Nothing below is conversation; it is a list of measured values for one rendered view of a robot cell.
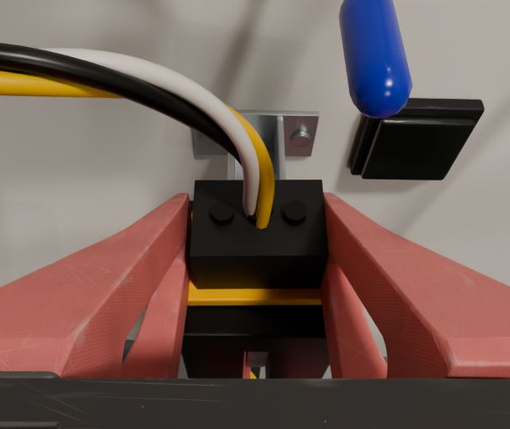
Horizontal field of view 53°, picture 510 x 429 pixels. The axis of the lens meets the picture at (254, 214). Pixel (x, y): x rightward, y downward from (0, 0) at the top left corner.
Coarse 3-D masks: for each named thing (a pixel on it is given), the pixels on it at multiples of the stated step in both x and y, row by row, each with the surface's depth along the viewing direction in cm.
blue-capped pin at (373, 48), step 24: (360, 0) 7; (384, 0) 7; (360, 24) 7; (384, 24) 7; (360, 48) 7; (384, 48) 6; (360, 72) 6; (384, 72) 6; (408, 72) 6; (360, 96) 6; (384, 96) 6; (408, 96) 6
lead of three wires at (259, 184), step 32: (0, 64) 6; (32, 64) 6; (64, 64) 6; (96, 64) 7; (128, 64) 7; (64, 96) 7; (96, 96) 7; (128, 96) 7; (160, 96) 7; (192, 96) 8; (192, 128) 8; (224, 128) 8; (256, 160) 9; (256, 192) 10; (256, 224) 11
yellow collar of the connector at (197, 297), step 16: (192, 272) 13; (192, 288) 13; (192, 304) 13; (208, 304) 13; (224, 304) 13; (240, 304) 13; (256, 304) 13; (272, 304) 13; (288, 304) 13; (304, 304) 13; (320, 304) 13
